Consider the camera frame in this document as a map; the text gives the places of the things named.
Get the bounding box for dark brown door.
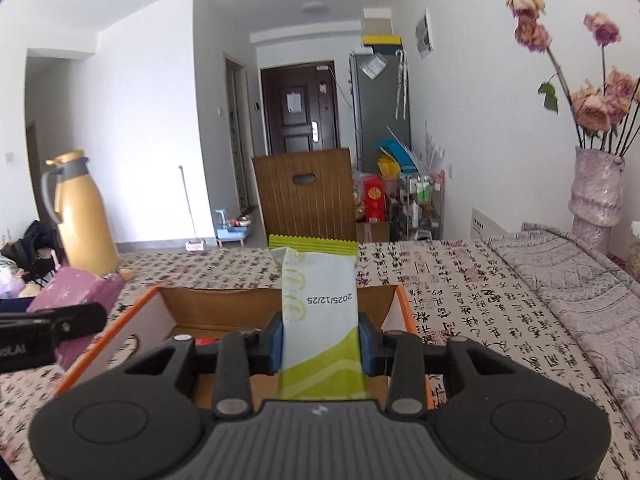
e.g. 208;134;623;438
261;62;341;157

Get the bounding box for orange cardboard box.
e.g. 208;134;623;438
55;284;436;411

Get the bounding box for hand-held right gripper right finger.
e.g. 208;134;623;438
357;311;520;419

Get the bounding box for grey patterned table runner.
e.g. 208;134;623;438
487;222;640;431

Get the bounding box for black bag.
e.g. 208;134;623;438
0;220;68;283

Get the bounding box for pink snack packet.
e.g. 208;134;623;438
27;266;126;368

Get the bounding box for blue toy set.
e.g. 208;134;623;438
215;209;251;247

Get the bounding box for yellow thermos jug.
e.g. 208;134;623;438
40;150;121;277

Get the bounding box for blue bag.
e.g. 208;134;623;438
372;127;421;173

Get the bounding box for dried pink roses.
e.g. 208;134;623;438
506;0;640;158

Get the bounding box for red gift box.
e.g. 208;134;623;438
363;176;388;223

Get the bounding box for grey fridge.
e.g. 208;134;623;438
349;50;412;175

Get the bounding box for folded clear umbrella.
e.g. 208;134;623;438
395;50;409;121

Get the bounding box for white heater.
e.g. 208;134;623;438
469;208;523;237

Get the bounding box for white feathery plume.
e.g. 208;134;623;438
420;120;447;171

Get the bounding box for yellow box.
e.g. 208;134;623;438
362;35;403;53

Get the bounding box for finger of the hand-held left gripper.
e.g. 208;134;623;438
0;303;108;348

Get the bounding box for green white snack packet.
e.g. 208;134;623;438
268;234;372;402

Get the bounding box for wire rack trolley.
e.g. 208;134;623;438
397;172;446;242

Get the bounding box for pink textured vase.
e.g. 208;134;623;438
568;146;626;252

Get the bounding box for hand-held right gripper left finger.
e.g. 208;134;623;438
125;311;284;421

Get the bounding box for wooden chair back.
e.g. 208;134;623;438
251;147;357;249

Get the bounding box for brown floor carton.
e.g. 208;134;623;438
356;221;391;244

